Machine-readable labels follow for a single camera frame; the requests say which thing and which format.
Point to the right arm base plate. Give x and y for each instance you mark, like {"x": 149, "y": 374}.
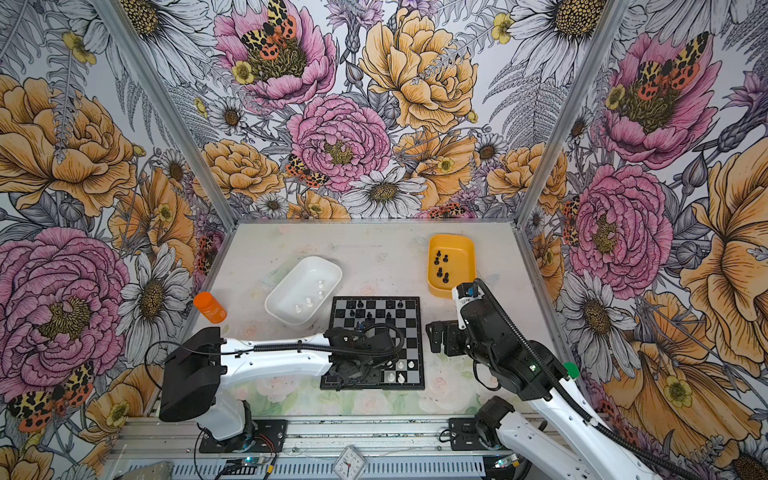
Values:
{"x": 470, "y": 434}

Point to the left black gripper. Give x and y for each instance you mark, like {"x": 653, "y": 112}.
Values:
{"x": 371, "y": 379}

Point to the aluminium front rail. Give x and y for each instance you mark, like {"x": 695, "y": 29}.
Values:
{"x": 304, "y": 437}

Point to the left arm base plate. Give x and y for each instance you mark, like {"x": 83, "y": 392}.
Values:
{"x": 267, "y": 436}

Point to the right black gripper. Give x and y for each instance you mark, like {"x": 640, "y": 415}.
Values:
{"x": 451, "y": 330}

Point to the small white clock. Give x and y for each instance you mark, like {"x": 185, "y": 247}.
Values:
{"x": 350, "y": 464}

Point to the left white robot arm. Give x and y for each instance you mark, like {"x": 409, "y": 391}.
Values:
{"x": 199, "y": 374}

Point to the black and silver chessboard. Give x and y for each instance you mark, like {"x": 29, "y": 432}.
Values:
{"x": 351, "y": 312}

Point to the white plastic tray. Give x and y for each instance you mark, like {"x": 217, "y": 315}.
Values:
{"x": 299, "y": 295}

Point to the yellow plastic tray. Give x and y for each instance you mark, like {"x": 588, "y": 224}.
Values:
{"x": 461, "y": 265}

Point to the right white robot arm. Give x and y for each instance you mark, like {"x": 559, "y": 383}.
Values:
{"x": 586, "y": 447}

